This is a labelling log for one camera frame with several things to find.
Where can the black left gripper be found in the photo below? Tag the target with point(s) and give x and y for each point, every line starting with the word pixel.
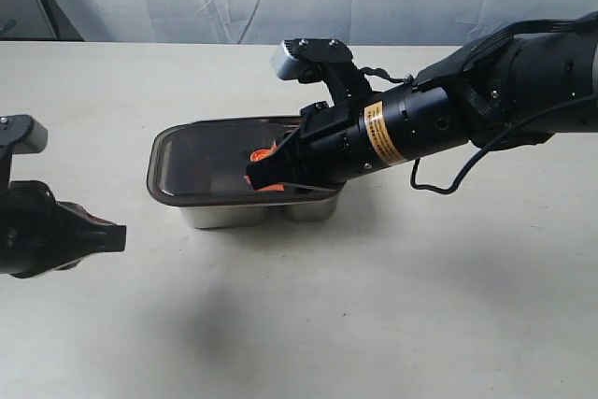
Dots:
pixel 40 234

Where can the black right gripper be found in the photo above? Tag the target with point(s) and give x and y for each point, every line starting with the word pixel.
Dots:
pixel 335 144

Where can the stainless steel lunch box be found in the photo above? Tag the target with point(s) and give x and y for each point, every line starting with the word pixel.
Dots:
pixel 206 218

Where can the dark transparent box lid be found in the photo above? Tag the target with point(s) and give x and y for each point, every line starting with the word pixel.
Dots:
pixel 203 163

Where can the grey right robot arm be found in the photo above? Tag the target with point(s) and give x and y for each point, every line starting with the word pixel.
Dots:
pixel 518 86

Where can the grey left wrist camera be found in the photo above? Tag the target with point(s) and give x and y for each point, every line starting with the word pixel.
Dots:
pixel 20 134

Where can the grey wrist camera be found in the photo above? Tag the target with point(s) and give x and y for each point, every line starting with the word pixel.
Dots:
pixel 326 60
pixel 20 134

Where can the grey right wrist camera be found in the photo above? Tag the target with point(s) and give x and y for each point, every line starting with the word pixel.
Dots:
pixel 326 60

